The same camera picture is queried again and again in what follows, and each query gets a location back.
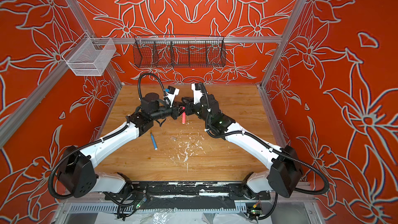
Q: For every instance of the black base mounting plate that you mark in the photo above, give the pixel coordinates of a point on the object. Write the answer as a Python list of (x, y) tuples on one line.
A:
[(233, 190)]

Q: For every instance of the red pen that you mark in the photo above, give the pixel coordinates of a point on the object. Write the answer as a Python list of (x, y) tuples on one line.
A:
[(183, 116)]

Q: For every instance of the aluminium frame rails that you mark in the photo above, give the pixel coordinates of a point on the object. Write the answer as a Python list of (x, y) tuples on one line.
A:
[(34, 28)]

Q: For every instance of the black wire basket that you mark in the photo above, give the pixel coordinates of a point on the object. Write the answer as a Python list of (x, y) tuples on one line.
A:
[(180, 51)]

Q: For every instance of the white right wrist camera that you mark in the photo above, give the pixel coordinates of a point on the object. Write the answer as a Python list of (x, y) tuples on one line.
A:
[(197, 92)]

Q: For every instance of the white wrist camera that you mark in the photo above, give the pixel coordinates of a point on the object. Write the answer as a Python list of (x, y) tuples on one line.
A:
[(170, 94), (197, 92)]

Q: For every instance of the blue pen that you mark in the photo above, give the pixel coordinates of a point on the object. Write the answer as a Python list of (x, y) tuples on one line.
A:
[(153, 141)]

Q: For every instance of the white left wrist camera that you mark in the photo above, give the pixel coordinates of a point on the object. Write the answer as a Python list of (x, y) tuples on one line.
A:
[(170, 94)]

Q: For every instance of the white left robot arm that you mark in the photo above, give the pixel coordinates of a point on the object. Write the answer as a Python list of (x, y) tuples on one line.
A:
[(75, 175)]

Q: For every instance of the clear plastic bin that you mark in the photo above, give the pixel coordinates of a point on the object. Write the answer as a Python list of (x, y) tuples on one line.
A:
[(89, 59)]

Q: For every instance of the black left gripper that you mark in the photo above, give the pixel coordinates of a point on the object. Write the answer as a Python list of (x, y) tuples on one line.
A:
[(174, 109)]

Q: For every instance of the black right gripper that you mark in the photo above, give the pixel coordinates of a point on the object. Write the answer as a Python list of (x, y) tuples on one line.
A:
[(189, 104)]

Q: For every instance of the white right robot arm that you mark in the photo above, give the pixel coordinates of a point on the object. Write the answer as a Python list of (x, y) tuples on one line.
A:
[(282, 174)]

